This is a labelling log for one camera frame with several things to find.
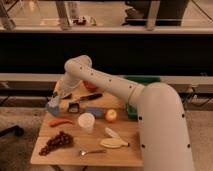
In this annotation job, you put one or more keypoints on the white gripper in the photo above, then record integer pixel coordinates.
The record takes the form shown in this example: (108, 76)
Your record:
(66, 84)

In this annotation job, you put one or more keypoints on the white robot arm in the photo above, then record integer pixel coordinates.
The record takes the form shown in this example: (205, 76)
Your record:
(164, 138)

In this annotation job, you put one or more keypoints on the white plastic cup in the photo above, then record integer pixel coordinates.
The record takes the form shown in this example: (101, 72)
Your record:
(86, 122)

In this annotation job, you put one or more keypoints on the small black box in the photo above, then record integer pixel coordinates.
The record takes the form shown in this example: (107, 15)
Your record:
(73, 108)

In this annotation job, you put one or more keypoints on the blue sponge block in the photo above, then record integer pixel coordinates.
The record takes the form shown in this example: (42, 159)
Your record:
(96, 111)

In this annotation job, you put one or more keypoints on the wooden table board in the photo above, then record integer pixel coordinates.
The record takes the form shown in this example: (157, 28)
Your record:
(121, 157)

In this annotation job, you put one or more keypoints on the red yellow apple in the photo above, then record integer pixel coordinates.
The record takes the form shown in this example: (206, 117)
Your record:
(111, 115)

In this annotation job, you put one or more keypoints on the purple grape bunch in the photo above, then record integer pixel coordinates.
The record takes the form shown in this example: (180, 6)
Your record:
(62, 139)

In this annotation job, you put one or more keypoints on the cream banana peel piece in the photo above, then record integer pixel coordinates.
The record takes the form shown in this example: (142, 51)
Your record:
(111, 133)

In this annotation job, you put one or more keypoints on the green plastic bin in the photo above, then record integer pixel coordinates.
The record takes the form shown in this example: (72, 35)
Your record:
(144, 80)

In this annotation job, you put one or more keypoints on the cream toy banana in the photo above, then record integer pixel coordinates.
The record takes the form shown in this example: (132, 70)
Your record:
(113, 143)

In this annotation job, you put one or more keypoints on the black handled knife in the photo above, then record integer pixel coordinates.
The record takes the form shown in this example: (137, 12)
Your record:
(89, 97)

